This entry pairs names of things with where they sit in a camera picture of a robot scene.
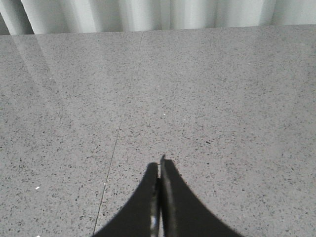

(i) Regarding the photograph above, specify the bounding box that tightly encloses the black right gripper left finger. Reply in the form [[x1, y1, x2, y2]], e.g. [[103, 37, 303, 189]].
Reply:
[[94, 163, 158, 237]]

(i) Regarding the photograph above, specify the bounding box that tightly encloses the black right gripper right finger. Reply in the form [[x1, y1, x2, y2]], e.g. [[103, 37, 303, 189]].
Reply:
[[160, 156, 240, 237]]

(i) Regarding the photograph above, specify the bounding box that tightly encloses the pale green curtain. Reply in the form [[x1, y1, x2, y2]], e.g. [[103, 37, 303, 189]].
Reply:
[[0, 0, 316, 35]]

